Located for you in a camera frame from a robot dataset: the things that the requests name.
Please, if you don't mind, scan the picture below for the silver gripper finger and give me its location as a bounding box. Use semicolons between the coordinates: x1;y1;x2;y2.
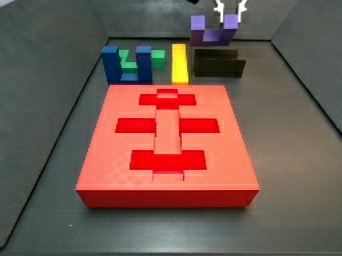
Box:
214;0;224;23
236;0;248;23

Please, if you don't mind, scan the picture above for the purple U-shaped block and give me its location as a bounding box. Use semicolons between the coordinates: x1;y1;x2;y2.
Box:
190;14;239;47

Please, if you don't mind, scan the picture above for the black angled fixture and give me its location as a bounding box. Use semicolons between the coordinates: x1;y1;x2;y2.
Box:
194;49;246;78

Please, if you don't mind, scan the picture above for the red insertion board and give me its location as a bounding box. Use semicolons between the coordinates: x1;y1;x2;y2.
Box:
76;85;259;208

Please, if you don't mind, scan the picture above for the yellow long bar block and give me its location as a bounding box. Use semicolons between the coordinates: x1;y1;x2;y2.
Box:
171;44;188;85

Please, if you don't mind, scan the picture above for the green S-shaped block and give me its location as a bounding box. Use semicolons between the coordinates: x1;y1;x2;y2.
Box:
119;50;166;73

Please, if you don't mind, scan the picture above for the blue U-shaped block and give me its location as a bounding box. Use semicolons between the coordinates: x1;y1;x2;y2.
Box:
102;46;152;85

